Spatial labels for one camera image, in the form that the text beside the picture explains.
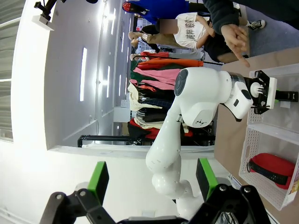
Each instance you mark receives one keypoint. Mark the person in dark fleece jacket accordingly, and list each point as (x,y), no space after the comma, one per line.
(275,9)

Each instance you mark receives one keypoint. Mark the person's right forearm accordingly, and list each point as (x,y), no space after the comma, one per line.
(219,14)

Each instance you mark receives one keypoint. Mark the long ceiling light strip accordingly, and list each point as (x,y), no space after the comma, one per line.
(83,74)

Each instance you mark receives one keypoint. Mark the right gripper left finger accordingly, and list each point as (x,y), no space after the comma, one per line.
(98,182)

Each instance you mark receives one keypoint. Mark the white perforated plastic basket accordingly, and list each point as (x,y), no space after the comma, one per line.
(252,140)
(257,119)

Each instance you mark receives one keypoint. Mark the pink garment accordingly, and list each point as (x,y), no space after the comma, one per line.
(156,75)

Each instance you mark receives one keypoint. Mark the bald mannequin head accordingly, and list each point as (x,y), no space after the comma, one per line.
(133,35)

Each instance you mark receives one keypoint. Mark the person's right hand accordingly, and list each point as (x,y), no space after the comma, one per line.
(233,39)

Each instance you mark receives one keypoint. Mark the person in black shorts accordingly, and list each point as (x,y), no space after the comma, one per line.
(217,51)

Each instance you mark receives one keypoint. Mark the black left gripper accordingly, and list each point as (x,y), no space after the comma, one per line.
(261,101)

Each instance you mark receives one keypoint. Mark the cream garment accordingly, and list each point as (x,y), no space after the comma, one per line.
(140,98)

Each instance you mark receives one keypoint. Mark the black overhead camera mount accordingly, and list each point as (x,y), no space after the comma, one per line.
(47,8)

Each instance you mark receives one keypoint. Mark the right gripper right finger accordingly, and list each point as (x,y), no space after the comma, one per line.
(206,179)

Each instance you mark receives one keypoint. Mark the small white shelf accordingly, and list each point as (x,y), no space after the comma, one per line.
(43,23)

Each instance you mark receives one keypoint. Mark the black clothes rack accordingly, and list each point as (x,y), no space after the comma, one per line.
(105,138)

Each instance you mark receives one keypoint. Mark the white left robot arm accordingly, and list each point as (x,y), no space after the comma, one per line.
(198,98)

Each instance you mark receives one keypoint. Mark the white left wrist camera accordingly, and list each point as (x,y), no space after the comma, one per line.
(272,93)

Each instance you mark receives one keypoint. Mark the orange garment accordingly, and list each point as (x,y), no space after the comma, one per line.
(172,63)

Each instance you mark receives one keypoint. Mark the figure in blue jacket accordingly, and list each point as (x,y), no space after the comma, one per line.
(158,10)

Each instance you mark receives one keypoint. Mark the person in white t-shirt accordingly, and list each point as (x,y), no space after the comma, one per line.
(189,32)

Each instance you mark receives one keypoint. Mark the red garment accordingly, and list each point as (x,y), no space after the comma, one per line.
(142,130)

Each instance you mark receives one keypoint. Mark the red Campus pencil case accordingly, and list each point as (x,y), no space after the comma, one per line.
(273,168)

